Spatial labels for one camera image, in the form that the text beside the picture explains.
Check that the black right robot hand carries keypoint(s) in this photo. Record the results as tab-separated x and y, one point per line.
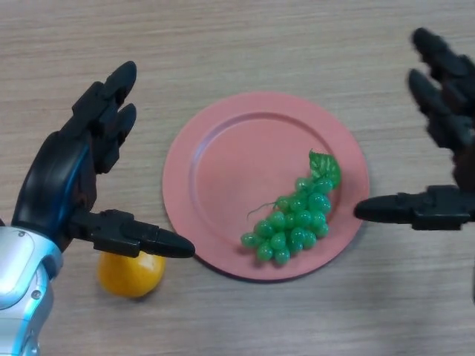
445	122

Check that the green grapes bunch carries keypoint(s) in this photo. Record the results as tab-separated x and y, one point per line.
297	222

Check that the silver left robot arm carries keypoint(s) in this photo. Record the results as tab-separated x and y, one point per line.
22	289

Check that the yellow orange pear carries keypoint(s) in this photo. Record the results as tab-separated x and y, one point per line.
130	274

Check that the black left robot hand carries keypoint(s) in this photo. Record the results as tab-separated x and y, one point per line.
55	170

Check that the pink round plate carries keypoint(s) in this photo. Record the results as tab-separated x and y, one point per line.
265	187

